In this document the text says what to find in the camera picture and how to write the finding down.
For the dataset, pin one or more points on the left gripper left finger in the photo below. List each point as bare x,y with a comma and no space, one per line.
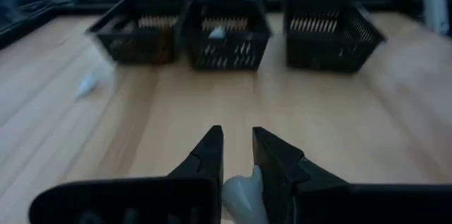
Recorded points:
212,160

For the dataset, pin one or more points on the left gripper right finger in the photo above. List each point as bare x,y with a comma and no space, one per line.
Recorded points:
279,167

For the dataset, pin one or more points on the small white ghost figure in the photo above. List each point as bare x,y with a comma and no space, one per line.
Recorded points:
93,82
217,33
243,195

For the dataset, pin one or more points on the black slotted plastic basket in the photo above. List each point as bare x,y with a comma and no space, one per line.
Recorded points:
318,54
226,58
141,51

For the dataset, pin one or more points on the white vertical panel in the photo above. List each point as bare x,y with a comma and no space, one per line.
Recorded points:
435,1

